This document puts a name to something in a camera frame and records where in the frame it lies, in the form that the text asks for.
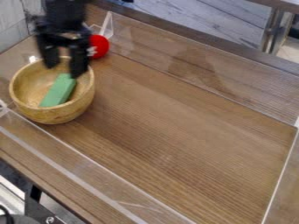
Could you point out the green rectangular block stick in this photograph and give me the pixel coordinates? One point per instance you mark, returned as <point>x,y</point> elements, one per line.
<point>61,90</point>

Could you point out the red toy radish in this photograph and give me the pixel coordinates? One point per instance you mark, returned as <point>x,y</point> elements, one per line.
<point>99,46</point>

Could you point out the clear acrylic front barrier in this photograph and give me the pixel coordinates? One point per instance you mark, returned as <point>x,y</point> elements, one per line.
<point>99,196</point>

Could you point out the clear acrylic corner bracket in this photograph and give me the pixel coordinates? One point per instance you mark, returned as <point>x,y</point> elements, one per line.
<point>105,29</point>

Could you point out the brown wooden bowl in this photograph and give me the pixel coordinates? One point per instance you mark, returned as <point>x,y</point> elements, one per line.
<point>30,85</point>

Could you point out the black table frame leg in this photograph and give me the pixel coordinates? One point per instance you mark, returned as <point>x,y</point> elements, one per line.
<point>35,210</point>

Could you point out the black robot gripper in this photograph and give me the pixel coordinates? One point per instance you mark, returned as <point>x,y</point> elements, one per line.
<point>61,27</point>

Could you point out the metal table leg background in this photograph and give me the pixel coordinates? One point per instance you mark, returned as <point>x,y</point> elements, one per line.
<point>278,26</point>

